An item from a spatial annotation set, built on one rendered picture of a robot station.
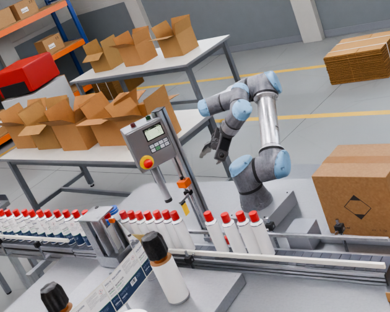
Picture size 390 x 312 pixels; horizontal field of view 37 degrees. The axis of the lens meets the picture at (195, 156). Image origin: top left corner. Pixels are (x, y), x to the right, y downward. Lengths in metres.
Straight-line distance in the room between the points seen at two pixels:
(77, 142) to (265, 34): 4.55
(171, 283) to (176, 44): 4.63
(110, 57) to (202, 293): 5.48
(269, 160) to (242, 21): 6.45
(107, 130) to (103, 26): 6.65
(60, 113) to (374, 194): 3.40
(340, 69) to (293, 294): 4.36
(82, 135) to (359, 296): 3.15
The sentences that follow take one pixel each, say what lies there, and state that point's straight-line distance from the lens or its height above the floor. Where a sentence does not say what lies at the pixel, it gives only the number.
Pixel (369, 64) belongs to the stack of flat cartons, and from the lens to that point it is 6.19.
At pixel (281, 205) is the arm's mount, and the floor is 0.89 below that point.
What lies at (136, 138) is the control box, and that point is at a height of 1.44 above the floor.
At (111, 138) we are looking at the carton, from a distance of 4.59.
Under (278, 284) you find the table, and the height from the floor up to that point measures 0.83.
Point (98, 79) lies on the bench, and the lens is 7.38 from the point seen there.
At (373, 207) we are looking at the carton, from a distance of 2.22.
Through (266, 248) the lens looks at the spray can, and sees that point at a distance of 2.29.
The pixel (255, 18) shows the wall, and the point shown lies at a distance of 8.72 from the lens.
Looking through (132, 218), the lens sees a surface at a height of 1.06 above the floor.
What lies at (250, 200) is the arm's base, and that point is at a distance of 2.61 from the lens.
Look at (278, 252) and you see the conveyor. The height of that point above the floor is 0.88.
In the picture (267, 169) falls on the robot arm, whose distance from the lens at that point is 2.53.
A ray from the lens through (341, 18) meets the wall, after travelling 8.03.
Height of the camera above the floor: 2.16
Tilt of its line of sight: 22 degrees down
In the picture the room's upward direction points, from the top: 23 degrees counter-clockwise
